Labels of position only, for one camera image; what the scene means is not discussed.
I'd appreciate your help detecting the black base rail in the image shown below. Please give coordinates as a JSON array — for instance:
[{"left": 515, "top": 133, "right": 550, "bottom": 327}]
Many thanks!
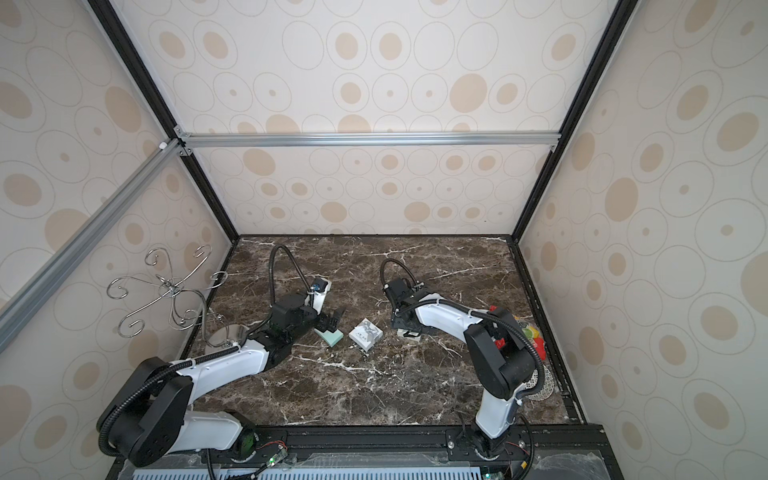
[{"left": 107, "top": 423, "right": 623, "bottom": 479}]

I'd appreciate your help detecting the black corrugated cable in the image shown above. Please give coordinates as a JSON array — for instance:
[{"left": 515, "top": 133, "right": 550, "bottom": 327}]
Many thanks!
[
  {"left": 268, "top": 243, "right": 314, "bottom": 307},
  {"left": 379, "top": 258, "right": 421, "bottom": 292}
]

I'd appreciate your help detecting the white gift box grey bow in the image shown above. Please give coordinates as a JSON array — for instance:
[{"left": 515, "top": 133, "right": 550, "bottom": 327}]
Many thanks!
[{"left": 349, "top": 318, "right": 383, "bottom": 352}]

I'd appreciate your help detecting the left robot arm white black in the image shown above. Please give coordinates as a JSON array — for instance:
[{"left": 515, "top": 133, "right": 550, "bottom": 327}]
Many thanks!
[{"left": 96, "top": 294, "right": 345, "bottom": 467}]

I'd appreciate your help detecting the black corrugated cable right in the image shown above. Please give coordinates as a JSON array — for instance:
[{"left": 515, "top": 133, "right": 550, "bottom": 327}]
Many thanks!
[{"left": 379, "top": 258, "right": 421, "bottom": 292}]

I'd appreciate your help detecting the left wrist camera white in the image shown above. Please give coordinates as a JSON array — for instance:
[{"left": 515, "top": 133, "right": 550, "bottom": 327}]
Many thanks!
[{"left": 309, "top": 276, "right": 332, "bottom": 313}]

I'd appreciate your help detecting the red snack bag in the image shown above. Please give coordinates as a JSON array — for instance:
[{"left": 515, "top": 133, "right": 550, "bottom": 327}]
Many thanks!
[{"left": 489, "top": 305, "right": 547, "bottom": 361}]

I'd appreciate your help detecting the horizontal aluminium rail back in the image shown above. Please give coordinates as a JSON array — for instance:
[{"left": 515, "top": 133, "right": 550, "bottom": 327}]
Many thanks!
[{"left": 177, "top": 131, "right": 561, "bottom": 148}]

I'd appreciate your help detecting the diagonal aluminium rail left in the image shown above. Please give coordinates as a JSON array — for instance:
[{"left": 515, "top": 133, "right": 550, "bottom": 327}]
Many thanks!
[{"left": 1, "top": 139, "right": 181, "bottom": 350}]

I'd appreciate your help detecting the black corrugated cable left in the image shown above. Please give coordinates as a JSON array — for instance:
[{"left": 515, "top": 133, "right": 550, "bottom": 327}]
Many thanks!
[{"left": 268, "top": 243, "right": 314, "bottom": 307}]

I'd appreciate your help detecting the white lift-off box lid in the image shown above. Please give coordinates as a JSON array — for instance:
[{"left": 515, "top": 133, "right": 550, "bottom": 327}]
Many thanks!
[{"left": 397, "top": 329, "right": 421, "bottom": 342}]

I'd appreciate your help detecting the mint green box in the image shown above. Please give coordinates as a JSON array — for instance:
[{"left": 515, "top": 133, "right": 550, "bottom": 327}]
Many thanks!
[{"left": 315, "top": 329, "right": 344, "bottom": 347}]

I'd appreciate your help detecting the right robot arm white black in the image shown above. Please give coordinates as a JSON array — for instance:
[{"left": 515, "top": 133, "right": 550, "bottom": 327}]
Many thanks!
[{"left": 383, "top": 278, "right": 546, "bottom": 455}]

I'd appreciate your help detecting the silver wire jewelry stand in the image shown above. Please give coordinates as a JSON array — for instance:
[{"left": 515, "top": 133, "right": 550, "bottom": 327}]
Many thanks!
[{"left": 105, "top": 244, "right": 243, "bottom": 350}]

